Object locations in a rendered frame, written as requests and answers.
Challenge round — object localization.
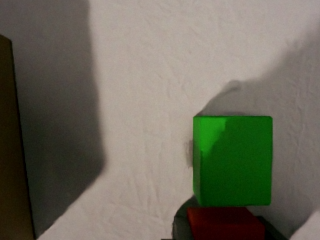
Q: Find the red block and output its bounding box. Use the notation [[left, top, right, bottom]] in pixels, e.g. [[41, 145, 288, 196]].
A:
[[187, 207, 265, 240]]

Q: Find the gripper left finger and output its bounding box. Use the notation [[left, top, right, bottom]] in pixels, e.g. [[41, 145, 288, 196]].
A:
[[161, 216, 194, 240]]

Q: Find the green block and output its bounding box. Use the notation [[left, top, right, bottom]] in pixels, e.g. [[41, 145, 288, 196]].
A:
[[192, 116, 273, 206]]

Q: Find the brown cardboard box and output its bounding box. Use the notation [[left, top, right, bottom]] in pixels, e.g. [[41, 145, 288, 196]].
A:
[[0, 34, 36, 240]]

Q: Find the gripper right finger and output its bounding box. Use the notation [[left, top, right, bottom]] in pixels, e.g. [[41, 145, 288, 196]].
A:
[[255, 215, 288, 240]]

